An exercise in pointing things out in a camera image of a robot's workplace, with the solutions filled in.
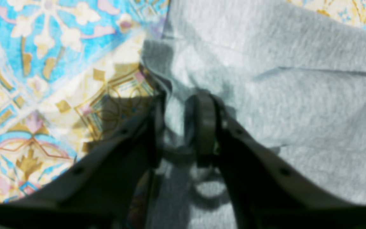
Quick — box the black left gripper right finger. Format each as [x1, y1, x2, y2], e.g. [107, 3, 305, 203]
[185, 93, 366, 229]

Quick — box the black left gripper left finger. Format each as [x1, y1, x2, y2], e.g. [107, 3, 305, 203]
[0, 93, 166, 229]

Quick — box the patterned tablecloth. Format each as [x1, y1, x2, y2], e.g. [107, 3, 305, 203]
[0, 0, 366, 202]

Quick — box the grey T-shirt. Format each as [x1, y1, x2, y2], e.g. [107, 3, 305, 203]
[141, 0, 366, 229]

